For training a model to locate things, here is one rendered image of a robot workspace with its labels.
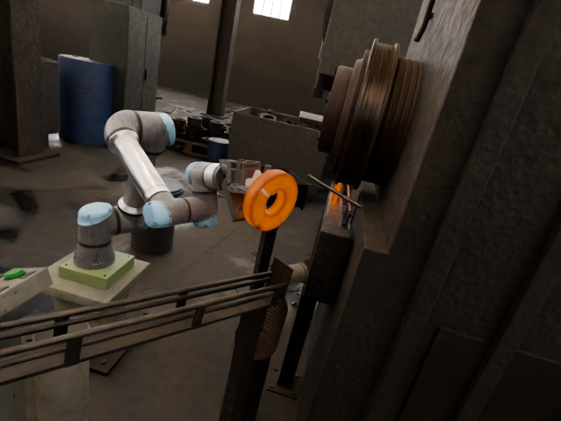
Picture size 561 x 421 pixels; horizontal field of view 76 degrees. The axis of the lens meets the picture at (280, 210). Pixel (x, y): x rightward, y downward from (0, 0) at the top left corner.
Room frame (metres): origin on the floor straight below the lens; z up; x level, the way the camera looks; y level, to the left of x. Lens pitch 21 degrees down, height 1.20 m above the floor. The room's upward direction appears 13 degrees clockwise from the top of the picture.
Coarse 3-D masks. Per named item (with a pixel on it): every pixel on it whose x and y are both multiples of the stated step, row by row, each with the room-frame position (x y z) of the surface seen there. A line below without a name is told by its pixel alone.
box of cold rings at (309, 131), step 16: (240, 112) 3.91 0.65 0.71; (256, 112) 4.26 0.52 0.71; (272, 112) 4.13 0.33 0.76; (240, 128) 3.66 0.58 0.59; (256, 128) 3.65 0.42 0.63; (272, 128) 3.64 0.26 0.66; (288, 128) 3.63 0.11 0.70; (304, 128) 3.62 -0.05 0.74; (240, 144) 3.65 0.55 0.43; (256, 144) 3.64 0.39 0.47; (272, 144) 3.64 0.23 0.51; (288, 144) 3.63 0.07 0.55; (304, 144) 3.62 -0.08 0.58; (256, 160) 3.64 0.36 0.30; (272, 160) 3.64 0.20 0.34; (288, 160) 3.63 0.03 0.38; (304, 160) 3.62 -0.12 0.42; (320, 160) 3.61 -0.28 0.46; (304, 176) 3.62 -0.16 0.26; (320, 176) 3.61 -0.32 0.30
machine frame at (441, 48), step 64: (448, 0) 1.07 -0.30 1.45; (512, 0) 0.73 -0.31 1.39; (448, 64) 0.81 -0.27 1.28; (512, 64) 0.71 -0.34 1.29; (448, 128) 0.74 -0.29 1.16; (512, 128) 0.72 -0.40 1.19; (384, 192) 1.07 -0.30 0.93; (448, 192) 0.73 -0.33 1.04; (512, 192) 0.72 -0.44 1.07; (384, 256) 0.74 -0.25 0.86; (448, 256) 0.70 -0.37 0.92; (512, 256) 0.71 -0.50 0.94; (320, 320) 1.27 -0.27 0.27; (384, 320) 0.74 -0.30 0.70; (448, 320) 0.72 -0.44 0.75; (512, 320) 0.68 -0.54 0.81; (320, 384) 0.75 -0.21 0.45; (384, 384) 0.70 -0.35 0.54; (448, 384) 0.70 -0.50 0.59; (512, 384) 0.69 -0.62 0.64
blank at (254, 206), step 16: (272, 176) 0.79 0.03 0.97; (288, 176) 0.83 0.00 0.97; (256, 192) 0.76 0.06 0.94; (272, 192) 0.80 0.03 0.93; (288, 192) 0.84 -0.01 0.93; (256, 208) 0.77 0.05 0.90; (272, 208) 0.84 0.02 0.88; (288, 208) 0.85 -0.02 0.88; (256, 224) 0.78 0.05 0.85; (272, 224) 0.82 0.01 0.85
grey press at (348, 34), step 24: (336, 0) 3.81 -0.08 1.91; (360, 0) 3.81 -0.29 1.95; (384, 0) 3.82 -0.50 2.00; (408, 0) 3.82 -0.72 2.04; (336, 24) 3.81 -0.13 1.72; (360, 24) 3.81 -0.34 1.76; (384, 24) 3.82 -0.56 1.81; (408, 24) 3.82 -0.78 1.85; (336, 48) 3.81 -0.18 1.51; (360, 48) 3.81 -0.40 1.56; (312, 96) 4.64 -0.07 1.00; (312, 120) 4.00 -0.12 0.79
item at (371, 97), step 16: (384, 48) 1.14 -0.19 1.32; (368, 64) 1.06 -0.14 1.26; (384, 64) 1.07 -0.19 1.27; (368, 80) 1.04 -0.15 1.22; (384, 80) 1.04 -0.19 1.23; (368, 96) 1.02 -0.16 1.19; (384, 96) 1.02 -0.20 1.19; (368, 112) 1.01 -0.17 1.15; (352, 128) 1.00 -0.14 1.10; (368, 128) 1.01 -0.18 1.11; (352, 144) 1.02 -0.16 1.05; (368, 144) 1.01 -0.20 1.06; (352, 160) 1.04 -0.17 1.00; (336, 176) 1.12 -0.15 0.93; (352, 176) 1.08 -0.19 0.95
